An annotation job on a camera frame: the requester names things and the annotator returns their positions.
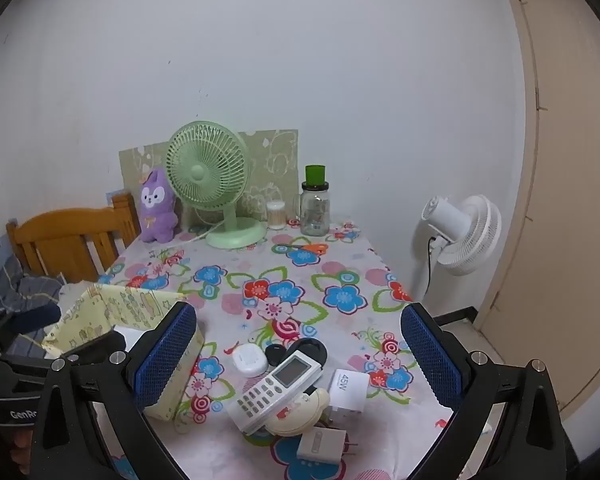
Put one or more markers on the white round device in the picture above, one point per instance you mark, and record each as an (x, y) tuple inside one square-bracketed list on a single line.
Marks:
[(250, 360)]

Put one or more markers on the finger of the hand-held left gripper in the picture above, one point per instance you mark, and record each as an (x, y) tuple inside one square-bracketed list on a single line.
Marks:
[(95, 347), (35, 319)]

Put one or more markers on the white power adapter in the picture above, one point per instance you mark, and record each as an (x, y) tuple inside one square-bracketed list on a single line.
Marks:
[(320, 444)]

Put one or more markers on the beige door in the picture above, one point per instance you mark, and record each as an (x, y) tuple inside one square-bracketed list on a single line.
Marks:
[(570, 210)]

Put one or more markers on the green plastic cup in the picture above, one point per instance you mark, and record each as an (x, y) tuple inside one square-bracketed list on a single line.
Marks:
[(315, 175)]

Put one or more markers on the white remote control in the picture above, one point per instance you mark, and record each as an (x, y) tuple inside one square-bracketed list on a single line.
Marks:
[(275, 390)]

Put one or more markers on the green desk fan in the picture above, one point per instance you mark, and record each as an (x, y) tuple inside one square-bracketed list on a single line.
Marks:
[(205, 170)]

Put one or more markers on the white card packet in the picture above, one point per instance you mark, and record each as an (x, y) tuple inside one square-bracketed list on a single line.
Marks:
[(135, 334)]

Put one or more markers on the small clear glass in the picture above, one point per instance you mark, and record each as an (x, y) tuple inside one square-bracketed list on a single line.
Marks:
[(296, 207)]

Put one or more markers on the white charger block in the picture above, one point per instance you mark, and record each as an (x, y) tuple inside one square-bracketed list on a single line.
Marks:
[(347, 390)]

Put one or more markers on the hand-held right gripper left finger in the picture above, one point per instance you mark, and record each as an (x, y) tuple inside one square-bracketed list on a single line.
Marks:
[(165, 355)]

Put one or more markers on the clear glass jar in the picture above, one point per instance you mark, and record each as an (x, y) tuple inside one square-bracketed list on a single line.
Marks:
[(315, 215)]

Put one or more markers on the green patterned board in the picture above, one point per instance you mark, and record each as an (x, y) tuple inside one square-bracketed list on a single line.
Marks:
[(270, 160)]

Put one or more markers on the grey plaid bedding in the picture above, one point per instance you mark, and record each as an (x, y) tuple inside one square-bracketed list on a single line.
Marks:
[(35, 290)]

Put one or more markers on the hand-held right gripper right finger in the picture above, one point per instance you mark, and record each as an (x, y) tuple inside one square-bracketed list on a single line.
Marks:
[(432, 360)]

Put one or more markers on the cotton swab jar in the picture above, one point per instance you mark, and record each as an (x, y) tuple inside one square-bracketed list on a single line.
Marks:
[(276, 216)]

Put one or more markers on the orange scissors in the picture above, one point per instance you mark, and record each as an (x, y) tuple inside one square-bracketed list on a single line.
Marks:
[(315, 248)]

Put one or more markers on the cream round case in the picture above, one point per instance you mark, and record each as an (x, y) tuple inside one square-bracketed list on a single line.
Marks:
[(300, 417)]

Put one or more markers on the small black fob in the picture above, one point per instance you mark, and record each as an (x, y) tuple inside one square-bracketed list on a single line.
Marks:
[(275, 355)]

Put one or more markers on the white standing fan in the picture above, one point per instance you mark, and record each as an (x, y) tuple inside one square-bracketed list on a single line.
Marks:
[(445, 220)]

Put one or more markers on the yellow patterned storage box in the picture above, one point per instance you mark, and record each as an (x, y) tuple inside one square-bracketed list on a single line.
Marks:
[(125, 302)]

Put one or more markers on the purple plush toy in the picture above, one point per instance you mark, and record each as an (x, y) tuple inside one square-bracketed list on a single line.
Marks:
[(157, 210)]

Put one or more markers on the person's left hand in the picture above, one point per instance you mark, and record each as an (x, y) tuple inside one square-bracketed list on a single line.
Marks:
[(19, 447)]

